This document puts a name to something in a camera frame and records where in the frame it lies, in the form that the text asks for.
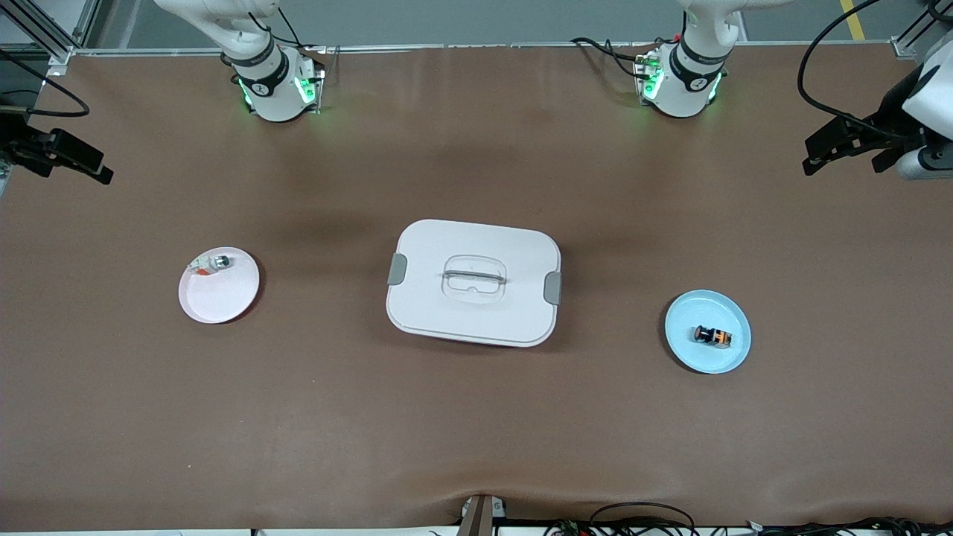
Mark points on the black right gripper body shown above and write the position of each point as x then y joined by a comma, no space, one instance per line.
16,141

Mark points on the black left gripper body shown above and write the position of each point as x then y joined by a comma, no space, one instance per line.
884,123

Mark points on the black orange push-button switch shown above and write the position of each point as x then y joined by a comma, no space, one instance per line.
712,336

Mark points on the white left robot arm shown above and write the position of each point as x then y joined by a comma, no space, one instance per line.
681,82

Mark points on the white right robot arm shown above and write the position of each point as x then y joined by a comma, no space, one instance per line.
272,93

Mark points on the small silver orange object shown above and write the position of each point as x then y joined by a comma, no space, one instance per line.
212,263

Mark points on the pale pink round plate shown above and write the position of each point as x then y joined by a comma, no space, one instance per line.
220,298

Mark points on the light blue round plate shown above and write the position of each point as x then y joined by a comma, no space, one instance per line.
700,357

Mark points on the silver table edge strip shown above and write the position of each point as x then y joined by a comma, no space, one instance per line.
447,46

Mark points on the white lidded storage box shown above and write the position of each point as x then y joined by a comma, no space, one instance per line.
476,246

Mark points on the aluminium frame profile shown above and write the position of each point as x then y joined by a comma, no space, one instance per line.
919,33
45,30

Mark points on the grey mounting post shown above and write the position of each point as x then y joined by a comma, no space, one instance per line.
478,517

